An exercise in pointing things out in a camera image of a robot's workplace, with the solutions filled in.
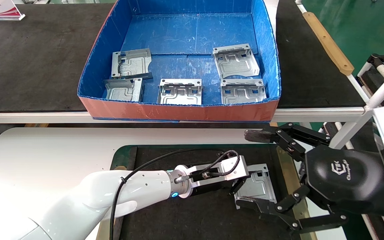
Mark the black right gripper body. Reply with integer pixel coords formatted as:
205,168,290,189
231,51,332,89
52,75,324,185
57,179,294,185
299,145,384,221

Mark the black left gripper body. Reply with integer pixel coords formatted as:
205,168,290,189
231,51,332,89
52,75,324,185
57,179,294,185
187,178,246,198

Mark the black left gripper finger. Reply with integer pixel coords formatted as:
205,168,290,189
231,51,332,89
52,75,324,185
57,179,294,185
235,185,349,234
244,123,331,163
229,178,248,196

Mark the stamped sheet metal bracket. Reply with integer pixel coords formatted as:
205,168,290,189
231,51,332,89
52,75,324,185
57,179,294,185
234,163,277,210
111,48,153,80
220,79,267,106
157,79,202,106
212,43,261,79
103,78,144,102

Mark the blue corrugated box red outside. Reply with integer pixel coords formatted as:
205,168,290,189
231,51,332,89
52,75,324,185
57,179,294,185
77,0,282,123

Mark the tan strip along tray edge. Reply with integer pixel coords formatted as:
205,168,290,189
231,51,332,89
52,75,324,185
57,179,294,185
276,147,317,240

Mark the black tray mat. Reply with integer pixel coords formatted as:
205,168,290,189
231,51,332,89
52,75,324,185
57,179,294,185
119,147,301,240

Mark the large black table mat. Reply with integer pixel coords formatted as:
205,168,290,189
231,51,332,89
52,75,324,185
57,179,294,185
0,0,366,113

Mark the dark green tray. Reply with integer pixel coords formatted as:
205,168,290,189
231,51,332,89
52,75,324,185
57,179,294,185
109,144,279,171

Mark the black cart mat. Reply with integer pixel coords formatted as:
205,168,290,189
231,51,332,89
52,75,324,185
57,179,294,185
359,66,384,105

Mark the long tan wooden strip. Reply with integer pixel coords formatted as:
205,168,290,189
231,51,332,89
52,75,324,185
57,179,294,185
303,12,355,76

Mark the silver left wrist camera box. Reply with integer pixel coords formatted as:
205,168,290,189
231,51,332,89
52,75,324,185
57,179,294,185
187,155,250,187

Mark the white table edge rail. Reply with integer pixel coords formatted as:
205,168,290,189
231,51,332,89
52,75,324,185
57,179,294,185
0,106,374,124

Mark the white pipe rack frame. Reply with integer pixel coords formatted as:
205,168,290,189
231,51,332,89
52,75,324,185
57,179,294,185
322,53,384,240

